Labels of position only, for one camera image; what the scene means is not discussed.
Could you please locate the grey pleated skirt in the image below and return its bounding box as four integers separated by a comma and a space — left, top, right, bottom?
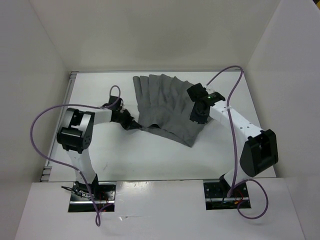
133, 74, 204, 148

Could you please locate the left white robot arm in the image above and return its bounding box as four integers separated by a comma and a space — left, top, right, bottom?
56, 95, 142, 200

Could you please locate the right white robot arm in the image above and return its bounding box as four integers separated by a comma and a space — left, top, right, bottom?
187, 83, 279, 197

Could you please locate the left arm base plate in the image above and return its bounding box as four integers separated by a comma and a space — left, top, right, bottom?
62, 181, 116, 213

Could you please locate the aluminium table edge rail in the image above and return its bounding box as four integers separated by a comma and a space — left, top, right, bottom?
40, 71, 78, 183

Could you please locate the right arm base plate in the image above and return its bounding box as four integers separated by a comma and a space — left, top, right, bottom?
203, 179, 251, 211

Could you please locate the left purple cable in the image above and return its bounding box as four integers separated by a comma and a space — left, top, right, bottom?
29, 85, 122, 227

